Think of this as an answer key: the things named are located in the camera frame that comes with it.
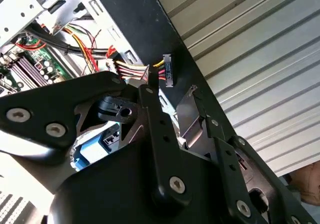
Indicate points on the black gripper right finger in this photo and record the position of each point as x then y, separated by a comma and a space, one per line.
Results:
250, 179

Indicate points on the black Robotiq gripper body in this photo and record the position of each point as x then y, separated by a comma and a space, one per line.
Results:
112, 196

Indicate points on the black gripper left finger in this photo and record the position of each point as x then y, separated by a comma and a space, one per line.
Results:
62, 98

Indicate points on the hard disk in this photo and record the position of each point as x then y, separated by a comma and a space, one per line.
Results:
92, 153

